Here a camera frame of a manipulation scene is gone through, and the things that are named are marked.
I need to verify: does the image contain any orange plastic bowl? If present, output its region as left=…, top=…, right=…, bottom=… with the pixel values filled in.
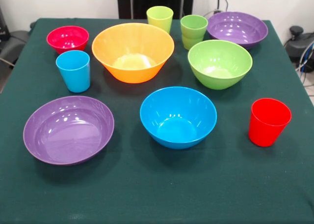
left=91, top=23, right=175, bottom=84

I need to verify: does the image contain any green plastic bowl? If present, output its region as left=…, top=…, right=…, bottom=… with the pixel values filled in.
left=187, top=39, right=253, bottom=90

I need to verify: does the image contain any green plastic cup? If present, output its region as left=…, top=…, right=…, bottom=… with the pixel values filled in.
left=180, top=15, right=209, bottom=50

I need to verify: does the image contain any yellow-green plastic cup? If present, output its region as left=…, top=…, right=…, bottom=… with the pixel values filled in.
left=146, top=5, right=174, bottom=34

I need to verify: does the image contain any blue plastic bowl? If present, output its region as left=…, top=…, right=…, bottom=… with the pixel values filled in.
left=139, top=86, right=218, bottom=150

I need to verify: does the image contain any dark green tablecloth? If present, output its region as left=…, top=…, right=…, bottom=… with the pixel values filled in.
left=0, top=18, right=314, bottom=224

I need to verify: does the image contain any blue plastic cup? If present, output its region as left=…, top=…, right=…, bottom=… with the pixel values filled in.
left=55, top=50, right=91, bottom=93

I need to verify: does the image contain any red plastic cup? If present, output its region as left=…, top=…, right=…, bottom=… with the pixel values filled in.
left=248, top=98, right=292, bottom=148

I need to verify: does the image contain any magenta plastic bowl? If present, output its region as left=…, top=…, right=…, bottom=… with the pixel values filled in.
left=46, top=25, right=90, bottom=54

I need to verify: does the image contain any tangle of cables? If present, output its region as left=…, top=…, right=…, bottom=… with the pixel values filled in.
left=295, top=44, right=314, bottom=87

